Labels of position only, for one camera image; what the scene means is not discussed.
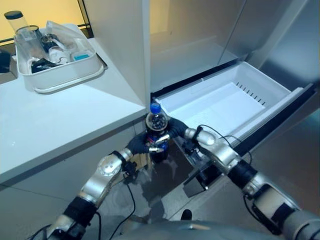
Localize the stainless steel refrigerator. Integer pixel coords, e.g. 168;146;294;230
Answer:
83;0;320;240

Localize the cola bottle blue cap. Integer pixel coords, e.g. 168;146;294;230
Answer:
145;102;171;165

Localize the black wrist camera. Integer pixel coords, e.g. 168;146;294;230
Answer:
122;161;139;177
183;139;205;164

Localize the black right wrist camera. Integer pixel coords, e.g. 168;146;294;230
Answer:
183;139;205;164

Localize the stainless refrigerator door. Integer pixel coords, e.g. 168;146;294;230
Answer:
216;0;320;85

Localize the black flat item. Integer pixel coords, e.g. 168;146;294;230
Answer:
30;58;58;75

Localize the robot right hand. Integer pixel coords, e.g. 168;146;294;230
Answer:
155;118;187;144

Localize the black object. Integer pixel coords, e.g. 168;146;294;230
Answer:
0;49;12;75

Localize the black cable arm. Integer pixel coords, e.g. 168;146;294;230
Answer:
93;172;138;240
196;124;253;161

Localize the clear cup black rim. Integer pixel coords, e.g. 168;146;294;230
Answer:
14;24;41;55

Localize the clear jar black lid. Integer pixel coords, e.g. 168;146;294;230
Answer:
4;10;30;36

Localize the clear plastic bag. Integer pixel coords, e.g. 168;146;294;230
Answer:
45;20;94;52

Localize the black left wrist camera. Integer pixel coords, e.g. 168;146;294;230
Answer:
122;161;139;177

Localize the black key ring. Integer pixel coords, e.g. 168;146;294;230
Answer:
40;33;57;49

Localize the dark robot foot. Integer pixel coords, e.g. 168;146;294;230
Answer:
180;209;193;222

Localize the white box blue label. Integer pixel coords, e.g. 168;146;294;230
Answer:
70;50;92;63

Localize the white freezer drawer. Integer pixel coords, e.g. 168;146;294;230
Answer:
150;61;316;156

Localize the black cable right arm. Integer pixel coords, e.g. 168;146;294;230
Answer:
196;124;253;161

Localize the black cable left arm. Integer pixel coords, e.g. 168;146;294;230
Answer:
93;172;138;240

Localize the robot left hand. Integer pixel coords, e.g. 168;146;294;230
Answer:
127;133;164;155

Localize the white plastic tray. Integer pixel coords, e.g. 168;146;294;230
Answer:
15;23;105;95

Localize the white counter cabinet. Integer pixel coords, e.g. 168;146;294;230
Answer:
0;37;147;240

